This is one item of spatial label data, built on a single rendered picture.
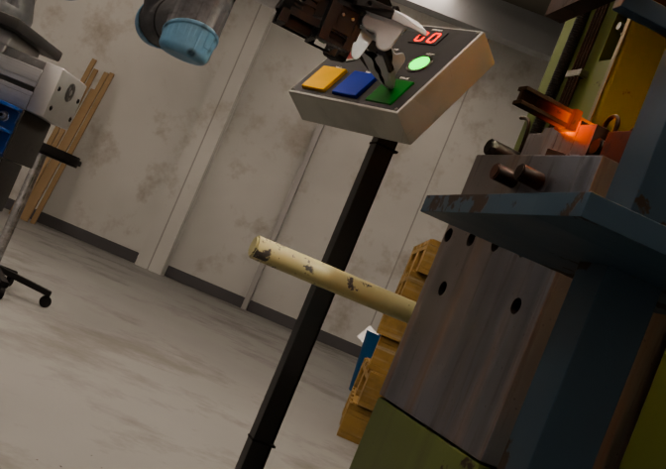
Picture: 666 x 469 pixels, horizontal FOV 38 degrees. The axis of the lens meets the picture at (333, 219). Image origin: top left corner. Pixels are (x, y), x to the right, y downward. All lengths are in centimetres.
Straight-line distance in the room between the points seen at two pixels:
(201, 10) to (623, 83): 86
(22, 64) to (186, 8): 47
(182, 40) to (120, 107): 957
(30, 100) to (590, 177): 93
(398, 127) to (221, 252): 865
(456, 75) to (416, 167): 849
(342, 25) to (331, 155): 906
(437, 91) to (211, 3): 69
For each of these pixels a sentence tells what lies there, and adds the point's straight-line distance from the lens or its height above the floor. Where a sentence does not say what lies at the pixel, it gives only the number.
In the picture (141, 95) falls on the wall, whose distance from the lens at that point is 1088.
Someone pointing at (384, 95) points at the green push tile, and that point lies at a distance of 192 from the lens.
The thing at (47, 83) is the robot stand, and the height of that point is 74.
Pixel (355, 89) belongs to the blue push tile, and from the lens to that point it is 198.
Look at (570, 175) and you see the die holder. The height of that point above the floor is 88.
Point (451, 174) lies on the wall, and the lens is 1045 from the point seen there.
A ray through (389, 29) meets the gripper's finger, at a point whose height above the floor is 98.
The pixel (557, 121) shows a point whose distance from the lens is 157.
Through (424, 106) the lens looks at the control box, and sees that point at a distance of 191.
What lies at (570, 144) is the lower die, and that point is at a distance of 157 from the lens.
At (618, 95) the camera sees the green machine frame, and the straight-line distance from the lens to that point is 187.
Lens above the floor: 61
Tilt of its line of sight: 4 degrees up
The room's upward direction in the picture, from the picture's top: 23 degrees clockwise
